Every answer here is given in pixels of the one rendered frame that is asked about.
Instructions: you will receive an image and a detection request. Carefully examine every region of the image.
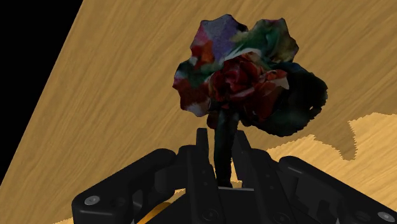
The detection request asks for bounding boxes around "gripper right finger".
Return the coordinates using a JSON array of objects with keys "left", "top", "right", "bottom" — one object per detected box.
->
[{"left": 231, "top": 130, "right": 397, "bottom": 224}]

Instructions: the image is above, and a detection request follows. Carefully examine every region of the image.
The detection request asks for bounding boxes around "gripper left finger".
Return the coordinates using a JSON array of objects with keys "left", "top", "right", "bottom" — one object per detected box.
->
[{"left": 71, "top": 127, "right": 226, "bottom": 224}]

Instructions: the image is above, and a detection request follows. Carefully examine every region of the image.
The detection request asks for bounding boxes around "multicoloured flower bouquet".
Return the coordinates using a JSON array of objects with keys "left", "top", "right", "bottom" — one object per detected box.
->
[{"left": 172, "top": 14, "right": 328, "bottom": 188}]

